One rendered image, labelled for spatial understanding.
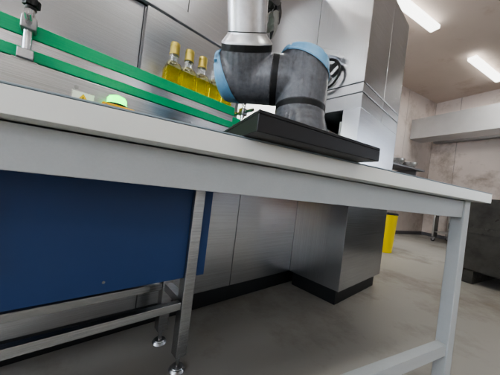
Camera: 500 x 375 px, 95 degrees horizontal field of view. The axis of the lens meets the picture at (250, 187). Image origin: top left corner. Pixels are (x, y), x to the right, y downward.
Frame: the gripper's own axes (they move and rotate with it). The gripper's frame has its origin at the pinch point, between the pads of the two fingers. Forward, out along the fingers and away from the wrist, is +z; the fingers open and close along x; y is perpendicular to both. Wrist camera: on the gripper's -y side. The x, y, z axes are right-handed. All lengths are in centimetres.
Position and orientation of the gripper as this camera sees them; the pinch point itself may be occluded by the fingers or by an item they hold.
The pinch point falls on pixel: (266, 29)
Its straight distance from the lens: 89.9
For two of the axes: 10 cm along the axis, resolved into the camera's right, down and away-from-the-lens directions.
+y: -6.5, -0.8, 7.5
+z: -1.2, 9.9, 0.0
